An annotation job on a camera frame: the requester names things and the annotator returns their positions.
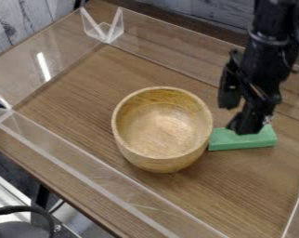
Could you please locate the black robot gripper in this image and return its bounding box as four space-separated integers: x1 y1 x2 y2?
218 32 299 135

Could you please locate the green rectangular block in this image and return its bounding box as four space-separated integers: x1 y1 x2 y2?
207 125 277 151

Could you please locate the brown wooden bowl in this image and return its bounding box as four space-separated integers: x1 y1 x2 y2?
111 86 213 174

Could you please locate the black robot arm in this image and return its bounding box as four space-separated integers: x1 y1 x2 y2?
218 0 299 135

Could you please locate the clear acrylic corner bracket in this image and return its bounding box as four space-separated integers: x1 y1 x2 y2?
78 7 123 44

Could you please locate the clear acrylic front wall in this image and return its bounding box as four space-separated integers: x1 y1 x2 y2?
0 109 227 238

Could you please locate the grey metal base plate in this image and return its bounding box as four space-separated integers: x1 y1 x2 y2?
0 218 82 238

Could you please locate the black cable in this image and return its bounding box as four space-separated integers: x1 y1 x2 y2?
0 205 57 238

